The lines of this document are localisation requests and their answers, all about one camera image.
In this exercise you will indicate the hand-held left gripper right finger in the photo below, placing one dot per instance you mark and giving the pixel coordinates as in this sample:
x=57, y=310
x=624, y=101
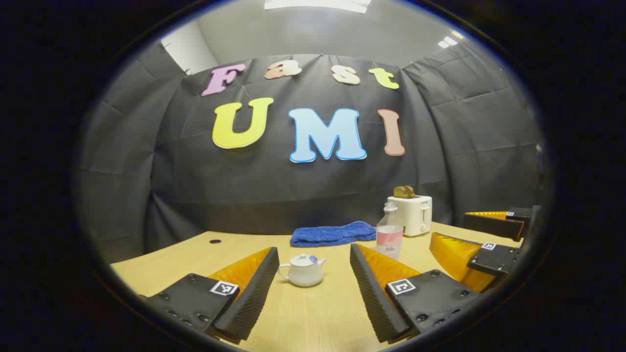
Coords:
x=369, y=293

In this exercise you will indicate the blue towel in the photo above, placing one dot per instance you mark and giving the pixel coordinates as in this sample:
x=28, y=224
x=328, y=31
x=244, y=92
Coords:
x=332, y=233

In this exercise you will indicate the white ceramic teacup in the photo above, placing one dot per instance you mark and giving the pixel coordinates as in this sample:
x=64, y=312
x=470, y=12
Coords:
x=303, y=276

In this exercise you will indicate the white toaster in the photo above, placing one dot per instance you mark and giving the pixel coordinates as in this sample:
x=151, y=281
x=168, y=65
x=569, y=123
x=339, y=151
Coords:
x=411, y=215

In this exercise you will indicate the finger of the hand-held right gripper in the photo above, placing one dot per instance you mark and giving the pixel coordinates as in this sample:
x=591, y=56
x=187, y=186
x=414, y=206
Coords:
x=494, y=226
x=494, y=259

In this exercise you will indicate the clear pink-label water bottle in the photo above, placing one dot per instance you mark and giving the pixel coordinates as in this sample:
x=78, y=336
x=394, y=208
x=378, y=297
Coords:
x=389, y=237

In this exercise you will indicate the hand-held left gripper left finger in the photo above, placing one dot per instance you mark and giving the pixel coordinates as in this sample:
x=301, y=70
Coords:
x=254, y=298

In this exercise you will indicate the small ceiling light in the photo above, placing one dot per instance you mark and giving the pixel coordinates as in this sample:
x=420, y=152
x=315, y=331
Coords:
x=447, y=41

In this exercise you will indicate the brown bread slice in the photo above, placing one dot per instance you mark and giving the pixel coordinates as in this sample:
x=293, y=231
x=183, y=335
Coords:
x=400, y=192
x=411, y=191

